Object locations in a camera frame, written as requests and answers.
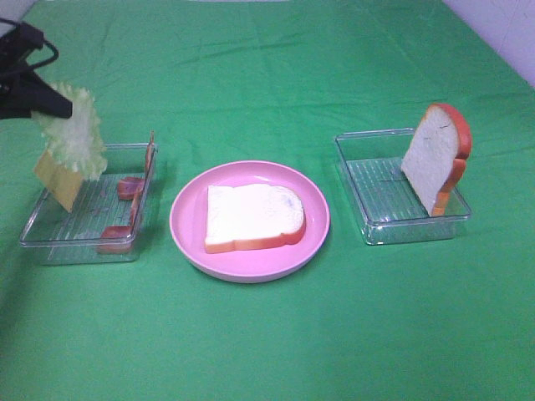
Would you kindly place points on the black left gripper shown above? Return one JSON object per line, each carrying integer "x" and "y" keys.
{"x": 22, "y": 90}

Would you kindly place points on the green toy lettuce leaf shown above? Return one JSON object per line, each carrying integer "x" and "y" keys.
{"x": 75, "y": 143}

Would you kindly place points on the yellow toy cheese slice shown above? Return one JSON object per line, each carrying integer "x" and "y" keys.
{"x": 63, "y": 183}

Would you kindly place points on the toy bacon strip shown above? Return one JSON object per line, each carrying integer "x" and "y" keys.
{"x": 130, "y": 186}
{"x": 122, "y": 235}

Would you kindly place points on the toy bread slice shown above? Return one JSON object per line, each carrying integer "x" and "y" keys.
{"x": 437, "y": 156}
{"x": 252, "y": 217}

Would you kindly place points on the clear left plastic tray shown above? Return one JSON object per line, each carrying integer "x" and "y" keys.
{"x": 52, "y": 236}

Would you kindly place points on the clear plastic tray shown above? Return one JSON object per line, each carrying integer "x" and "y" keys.
{"x": 52, "y": 236}
{"x": 386, "y": 208}

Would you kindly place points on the green tablecloth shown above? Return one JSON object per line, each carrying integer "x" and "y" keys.
{"x": 217, "y": 82}

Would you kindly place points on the pink round plate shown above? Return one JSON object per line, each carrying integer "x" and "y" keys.
{"x": 187, "y": 223}

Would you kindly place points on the clear right plastic tray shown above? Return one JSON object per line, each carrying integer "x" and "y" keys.
{"x": 386, "y": 208}

